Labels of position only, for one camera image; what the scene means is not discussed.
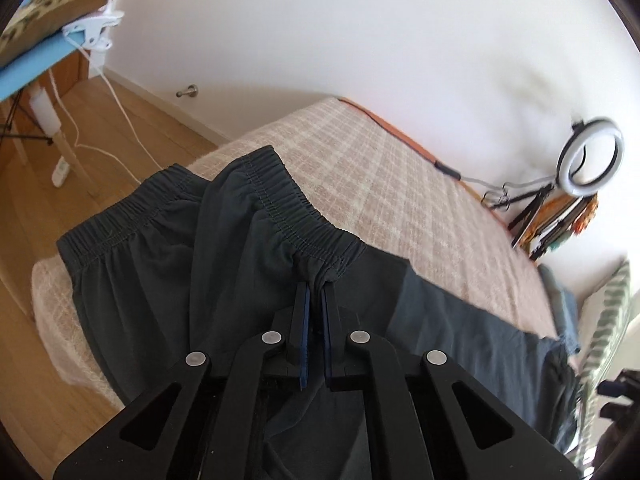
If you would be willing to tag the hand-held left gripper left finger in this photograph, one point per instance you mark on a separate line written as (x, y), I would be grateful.
(303, 330)

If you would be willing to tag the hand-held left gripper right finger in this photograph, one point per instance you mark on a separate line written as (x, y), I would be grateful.
(329, 330)

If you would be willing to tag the dark grey pants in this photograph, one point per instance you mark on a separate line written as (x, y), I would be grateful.
(175, 285)

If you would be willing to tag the green striped pillow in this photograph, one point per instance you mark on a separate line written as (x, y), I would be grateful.
(607, 320)

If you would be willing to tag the folded blue jeans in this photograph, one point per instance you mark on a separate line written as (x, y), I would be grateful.
(565, 310)

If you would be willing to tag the beige checked bed blanket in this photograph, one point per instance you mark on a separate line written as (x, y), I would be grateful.
(375, 185)

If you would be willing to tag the stack of colourful books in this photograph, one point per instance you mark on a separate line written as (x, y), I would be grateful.
(575, 220)

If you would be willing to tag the metal door stop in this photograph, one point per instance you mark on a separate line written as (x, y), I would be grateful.
(187, 91)

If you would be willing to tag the wooden table leg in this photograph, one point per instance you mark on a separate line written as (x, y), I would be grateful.
(75, 160)

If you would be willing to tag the white power strip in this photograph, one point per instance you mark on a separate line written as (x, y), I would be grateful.
(61, 172)

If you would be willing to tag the white power adapter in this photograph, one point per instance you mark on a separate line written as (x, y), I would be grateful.
(45, 110)

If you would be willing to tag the black stand legs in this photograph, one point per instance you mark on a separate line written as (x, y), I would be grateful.
(15, 125)

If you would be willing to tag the white clamp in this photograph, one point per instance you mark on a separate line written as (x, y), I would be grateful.
(92, 27)

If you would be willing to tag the blue table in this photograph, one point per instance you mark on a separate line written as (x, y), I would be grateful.
(30, 72)

